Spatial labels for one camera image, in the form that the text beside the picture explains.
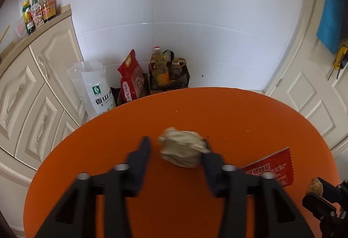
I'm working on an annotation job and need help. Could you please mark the oil bottles in black bag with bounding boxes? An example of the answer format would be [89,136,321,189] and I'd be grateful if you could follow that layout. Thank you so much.
[148,50,190,92]

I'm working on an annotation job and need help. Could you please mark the green yellow label bottle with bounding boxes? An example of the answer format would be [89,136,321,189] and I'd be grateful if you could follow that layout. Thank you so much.
[22,0,36,35]

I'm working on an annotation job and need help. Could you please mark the brown glass jar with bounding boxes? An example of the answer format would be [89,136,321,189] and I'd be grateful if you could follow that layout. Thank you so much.
[170,58,183,79]

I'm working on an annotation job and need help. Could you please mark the beige kitchen countertop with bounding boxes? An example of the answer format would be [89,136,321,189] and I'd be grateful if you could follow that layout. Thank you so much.
[0,4,72,71]

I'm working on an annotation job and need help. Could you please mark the red sauce sachet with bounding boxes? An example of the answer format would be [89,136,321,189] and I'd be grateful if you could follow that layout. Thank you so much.
[241,147,296,187]

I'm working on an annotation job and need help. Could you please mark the red rice bag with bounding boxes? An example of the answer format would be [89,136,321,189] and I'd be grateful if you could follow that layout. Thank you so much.
[117,49,145,103]

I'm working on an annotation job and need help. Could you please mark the red label seasoning bottle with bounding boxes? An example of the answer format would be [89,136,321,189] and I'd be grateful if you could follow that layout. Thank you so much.
[30,4,45,28]

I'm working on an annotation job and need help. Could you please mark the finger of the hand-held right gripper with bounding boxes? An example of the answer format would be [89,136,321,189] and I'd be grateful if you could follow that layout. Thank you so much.
[317,177,348,204]
[302,195,338,220]

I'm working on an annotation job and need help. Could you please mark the beige paper ball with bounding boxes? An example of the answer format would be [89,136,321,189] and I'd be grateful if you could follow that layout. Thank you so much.
[158,127,212,168]

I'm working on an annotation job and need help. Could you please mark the white rice bag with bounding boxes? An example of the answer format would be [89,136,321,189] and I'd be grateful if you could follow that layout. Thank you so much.
[67,60,117,120]

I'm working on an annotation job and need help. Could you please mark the clear pink plastic container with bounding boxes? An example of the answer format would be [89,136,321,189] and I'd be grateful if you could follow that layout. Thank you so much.
[15,19,27,37]

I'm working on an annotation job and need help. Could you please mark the yellow chopsticks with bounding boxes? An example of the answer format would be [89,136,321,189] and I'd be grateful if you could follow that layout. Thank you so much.
[0,25,11,45]

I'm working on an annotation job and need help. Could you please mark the blue apron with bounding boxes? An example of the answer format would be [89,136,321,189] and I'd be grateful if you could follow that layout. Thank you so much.
[316,0,346,54]

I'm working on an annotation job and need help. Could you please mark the white panel door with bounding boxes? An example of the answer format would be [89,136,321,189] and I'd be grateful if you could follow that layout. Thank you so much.
[265,0,348,157]

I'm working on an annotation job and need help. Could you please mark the brown nut shell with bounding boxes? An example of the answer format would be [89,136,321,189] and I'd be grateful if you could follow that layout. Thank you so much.
[307,178,324,196]

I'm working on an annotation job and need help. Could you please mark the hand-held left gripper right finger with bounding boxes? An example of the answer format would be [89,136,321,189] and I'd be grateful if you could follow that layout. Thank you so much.
[200,140,316,238]

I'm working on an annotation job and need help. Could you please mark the yellow cooking oil bottle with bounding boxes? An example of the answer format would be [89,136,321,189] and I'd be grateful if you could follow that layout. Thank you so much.
[151,46,170,86]

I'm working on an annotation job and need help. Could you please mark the grey apron with yellow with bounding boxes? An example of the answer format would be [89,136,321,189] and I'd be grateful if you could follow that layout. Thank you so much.
[327,40,348,81]

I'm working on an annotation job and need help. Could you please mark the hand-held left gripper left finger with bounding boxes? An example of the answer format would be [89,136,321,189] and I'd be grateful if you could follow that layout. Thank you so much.
[34,136,152,238]

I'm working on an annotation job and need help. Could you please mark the cream lower kitchen cabinets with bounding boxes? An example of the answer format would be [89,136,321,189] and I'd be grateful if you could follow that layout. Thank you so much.
[0,14,89,233]

